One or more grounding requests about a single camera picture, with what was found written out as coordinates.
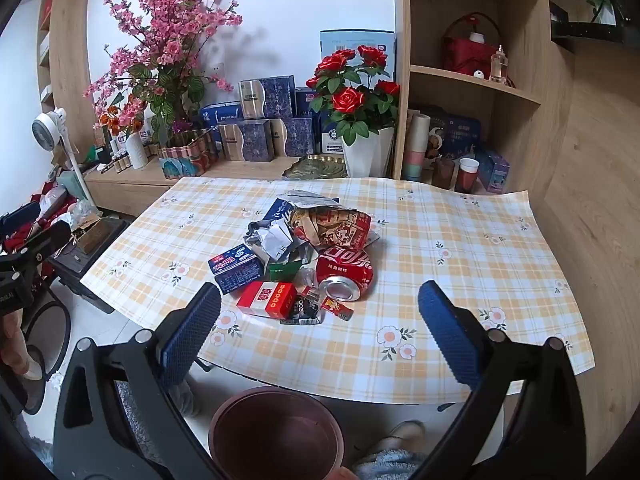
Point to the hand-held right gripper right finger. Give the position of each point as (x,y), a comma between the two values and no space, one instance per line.
(447,332)

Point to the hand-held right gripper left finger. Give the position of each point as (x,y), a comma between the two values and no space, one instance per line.
(192,332)

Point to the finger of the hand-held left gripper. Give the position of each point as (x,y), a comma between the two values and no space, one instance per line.
(20,217)
(40,245)

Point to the small blue printed carton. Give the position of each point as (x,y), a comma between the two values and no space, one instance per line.
(235,270)

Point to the small red carton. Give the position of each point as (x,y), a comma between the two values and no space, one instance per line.
(265,300)

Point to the black wrapper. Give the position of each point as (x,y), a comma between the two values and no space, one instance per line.
(300,312)

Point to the small green carton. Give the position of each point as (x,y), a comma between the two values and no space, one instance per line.
(285,271)

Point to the crushed red soda can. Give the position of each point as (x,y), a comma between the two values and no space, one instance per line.
(345,272)

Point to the grey paper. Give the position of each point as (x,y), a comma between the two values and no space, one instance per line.
(277,242)

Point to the maroon plastic bin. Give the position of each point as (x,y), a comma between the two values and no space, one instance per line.
(275,435)

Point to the red foil snack bag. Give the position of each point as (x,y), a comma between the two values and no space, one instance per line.
(332,227)

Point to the person's left hand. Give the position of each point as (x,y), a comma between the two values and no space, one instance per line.
(12,345)

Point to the red patterned cloth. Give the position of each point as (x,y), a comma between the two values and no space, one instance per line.
(30,232)

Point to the black storage case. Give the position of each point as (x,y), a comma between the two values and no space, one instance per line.
(95,255)

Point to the grey fluffy slipper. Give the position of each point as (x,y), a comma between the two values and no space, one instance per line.
(184,397)

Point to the white standing fan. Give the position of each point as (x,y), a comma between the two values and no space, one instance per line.
(47,127)

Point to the wooden sideboard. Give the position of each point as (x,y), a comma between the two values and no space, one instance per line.
(130,190)

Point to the row of small brown bottles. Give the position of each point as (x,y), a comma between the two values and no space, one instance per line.
(116,160)

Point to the beige slipper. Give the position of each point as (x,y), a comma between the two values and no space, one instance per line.
(400,435)

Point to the white vase orange flowers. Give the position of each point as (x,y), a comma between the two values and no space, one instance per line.
(136,152)

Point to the light blue fluffy pants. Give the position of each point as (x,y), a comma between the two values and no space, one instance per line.
(387,467)

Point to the red cup white liner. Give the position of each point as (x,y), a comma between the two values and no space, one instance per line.
(466,177)

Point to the brown glass tumbler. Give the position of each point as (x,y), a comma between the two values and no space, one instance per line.
(443,174)

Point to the blue purple cartoon carton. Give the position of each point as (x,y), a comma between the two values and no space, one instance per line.
(494,172)

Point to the colourful scalloped tin planter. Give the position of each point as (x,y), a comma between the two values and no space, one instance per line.
(187,157)

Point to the stack of pastel cups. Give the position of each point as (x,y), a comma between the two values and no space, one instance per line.
(416,155)

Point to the red rose plant white pot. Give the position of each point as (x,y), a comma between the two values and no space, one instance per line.
(367,152)

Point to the blue gold patterned gift box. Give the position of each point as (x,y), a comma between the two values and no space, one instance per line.
(295,137)
(270,97)
(247,141)

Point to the dark blue illustrated gift box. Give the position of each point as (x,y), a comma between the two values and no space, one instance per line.
(462,130)

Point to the gold leaf-shaped tray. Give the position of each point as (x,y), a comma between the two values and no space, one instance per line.
(312,167)

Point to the long blue tissue box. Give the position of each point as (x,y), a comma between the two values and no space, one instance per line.
(220,116)

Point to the wooden shelf unit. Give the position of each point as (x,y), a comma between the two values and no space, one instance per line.
(520,125)

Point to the blue box white label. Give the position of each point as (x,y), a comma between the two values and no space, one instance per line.
(331,140)

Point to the pink blossom flower arrangement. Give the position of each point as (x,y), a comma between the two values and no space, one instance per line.
(165,45)

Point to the plain dark blue box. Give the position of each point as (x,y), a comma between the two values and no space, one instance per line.
(304,102)

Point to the clear glass perfume bottle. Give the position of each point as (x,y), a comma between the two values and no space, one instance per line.
(498,65)

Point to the red gift basket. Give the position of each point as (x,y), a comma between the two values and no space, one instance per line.
(462,55)

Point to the large light blue box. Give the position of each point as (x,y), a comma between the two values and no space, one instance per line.
(340,42)

